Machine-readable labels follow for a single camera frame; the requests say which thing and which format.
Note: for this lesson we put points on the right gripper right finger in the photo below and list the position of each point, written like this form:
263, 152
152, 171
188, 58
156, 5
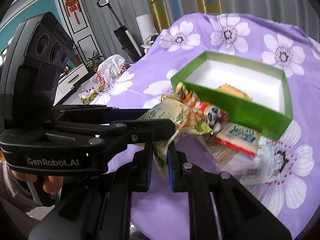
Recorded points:
219, 206

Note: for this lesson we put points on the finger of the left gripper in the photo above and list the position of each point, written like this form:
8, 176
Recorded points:
94, 114
141, 131

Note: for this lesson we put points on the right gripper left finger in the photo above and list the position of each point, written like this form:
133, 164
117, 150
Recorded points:
134, 176

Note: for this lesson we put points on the light green snack packet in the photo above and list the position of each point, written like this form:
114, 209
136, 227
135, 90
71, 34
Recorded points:
185, 120

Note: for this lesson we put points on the white clear snack packet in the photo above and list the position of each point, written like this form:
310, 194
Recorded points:
263, 168

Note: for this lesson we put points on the purple floral tablecloth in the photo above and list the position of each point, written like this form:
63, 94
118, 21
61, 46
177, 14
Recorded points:
294, 198

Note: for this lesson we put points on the white red plastic bag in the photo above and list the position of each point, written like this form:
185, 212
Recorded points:
109, 70

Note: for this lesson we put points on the white TV cabinet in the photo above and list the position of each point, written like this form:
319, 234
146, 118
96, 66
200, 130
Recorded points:
70, 82

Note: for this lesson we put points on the potted plant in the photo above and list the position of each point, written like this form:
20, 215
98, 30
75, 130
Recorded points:
94, 61

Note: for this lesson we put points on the white blue cracker packet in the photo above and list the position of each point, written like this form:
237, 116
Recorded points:
239, 138

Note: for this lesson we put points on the red panda snack packet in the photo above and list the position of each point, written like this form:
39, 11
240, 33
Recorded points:
214, 116

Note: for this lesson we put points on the orange snack packet in box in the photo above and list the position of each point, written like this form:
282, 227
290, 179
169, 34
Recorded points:
228, 89

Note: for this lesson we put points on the red Chinese knot decoration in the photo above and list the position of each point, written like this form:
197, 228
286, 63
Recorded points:
72, 6

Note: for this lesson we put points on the green cardboard box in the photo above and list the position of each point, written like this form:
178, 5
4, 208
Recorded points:
270, 111

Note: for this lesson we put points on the grey curtain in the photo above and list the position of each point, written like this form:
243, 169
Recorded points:
303, 13

